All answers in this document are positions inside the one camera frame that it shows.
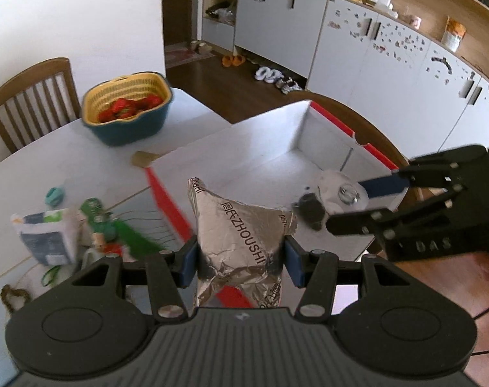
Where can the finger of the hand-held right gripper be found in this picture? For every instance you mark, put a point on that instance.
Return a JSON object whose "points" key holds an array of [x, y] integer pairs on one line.
{"points": [[357, 221], [383, 185]]}

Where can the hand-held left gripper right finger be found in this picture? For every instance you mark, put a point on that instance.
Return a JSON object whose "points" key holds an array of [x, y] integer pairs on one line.
{"points": [[293, 262]]}

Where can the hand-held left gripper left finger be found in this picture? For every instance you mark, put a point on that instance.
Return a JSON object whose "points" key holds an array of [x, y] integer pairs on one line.
{"points": [[188, 261]]}

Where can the white and black plush toy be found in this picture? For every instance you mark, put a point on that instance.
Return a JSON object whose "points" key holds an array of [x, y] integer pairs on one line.
{"points": [[329, 187]]}

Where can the silver foil snack packet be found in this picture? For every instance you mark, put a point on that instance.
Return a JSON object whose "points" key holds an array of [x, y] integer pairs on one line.
{"points": [[236, 234]]}

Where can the red and white cardboard box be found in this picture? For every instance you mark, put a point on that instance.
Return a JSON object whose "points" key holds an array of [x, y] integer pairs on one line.
{"points": [[248, 149]]}

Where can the teal pencil sharpener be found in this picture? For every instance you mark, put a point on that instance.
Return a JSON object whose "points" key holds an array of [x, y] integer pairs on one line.
{"points": [[54, 195]]}

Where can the wooden slat-back chair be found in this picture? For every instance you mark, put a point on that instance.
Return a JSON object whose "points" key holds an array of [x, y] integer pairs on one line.
{"points": [[30, 77], [349, 111]]}

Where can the green tasselled doll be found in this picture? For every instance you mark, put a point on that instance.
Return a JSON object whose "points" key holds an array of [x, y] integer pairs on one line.
{"points": [[103, 219]]}

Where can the tan translucent plastic case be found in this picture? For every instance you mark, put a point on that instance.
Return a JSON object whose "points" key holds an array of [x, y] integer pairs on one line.
{"points": [[145, 159]]}

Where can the white stickered cabinet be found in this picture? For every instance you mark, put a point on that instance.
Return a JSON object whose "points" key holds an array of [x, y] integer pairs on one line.
{"points": [[369, 72]]}

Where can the pair of patterned shoes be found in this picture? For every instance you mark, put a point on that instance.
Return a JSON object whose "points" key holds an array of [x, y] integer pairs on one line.
{"points": [[288, 85]]}

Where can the white and blue carton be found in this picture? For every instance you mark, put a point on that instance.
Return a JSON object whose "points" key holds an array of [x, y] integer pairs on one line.
{"points": [[46, 234]]}

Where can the teal bowl with yellow colander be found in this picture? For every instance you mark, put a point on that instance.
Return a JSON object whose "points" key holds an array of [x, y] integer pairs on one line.
{"points": [[123, 131]]}

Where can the pair of white slippers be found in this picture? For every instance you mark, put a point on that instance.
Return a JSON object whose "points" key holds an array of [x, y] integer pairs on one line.
{"points": [[266, 74]]}

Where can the orange and white canister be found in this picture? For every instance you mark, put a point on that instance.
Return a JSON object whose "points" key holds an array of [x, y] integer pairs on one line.
{"points": [[454, 36]]}

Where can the pile of red strawberries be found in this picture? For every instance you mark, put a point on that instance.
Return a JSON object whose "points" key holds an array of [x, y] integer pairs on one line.
{"points": [[121, 109]]}

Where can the pink cup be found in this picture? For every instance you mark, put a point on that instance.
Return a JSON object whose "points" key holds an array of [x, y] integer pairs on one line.
{"points": [[413, 21]]}

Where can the brown heart-shaped wreath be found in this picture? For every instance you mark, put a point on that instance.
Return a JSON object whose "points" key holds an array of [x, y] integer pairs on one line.
{"points": [[6, 296]]}

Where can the pair of orange slippers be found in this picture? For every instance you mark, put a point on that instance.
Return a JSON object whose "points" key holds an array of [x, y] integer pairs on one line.
{"points": [[233, 60]]}

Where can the patterned doormat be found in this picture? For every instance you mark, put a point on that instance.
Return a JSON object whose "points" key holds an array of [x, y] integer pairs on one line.
{"points": [[177, 56]]}

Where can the pair of beige slippers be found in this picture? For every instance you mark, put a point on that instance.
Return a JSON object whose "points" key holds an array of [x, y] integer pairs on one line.
{"points": [[200, 46]]}

